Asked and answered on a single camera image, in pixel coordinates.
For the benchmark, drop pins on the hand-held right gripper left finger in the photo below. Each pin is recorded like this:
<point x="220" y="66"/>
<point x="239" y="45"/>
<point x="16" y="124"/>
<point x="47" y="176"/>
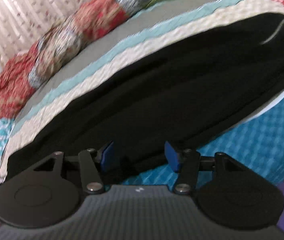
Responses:
<point x="108" y="156"/>

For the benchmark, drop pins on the beige leaf print curtain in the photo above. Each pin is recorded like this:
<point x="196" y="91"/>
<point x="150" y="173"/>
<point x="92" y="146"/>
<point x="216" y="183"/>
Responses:
<point x="26" y="15"/>

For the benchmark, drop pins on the red floral patchwork quilt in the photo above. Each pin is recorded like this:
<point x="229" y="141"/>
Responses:
<point x="57" y="40"/>

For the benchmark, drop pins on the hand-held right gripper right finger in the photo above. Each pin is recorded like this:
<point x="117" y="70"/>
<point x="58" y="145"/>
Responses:
<point x="172" y="155"/>

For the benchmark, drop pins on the black pants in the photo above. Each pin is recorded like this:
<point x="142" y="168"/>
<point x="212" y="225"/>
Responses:
<point x="172" y="92"/>

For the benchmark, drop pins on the patterned bedsheet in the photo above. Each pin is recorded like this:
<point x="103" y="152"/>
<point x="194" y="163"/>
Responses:
<point x="87" y="72"/>

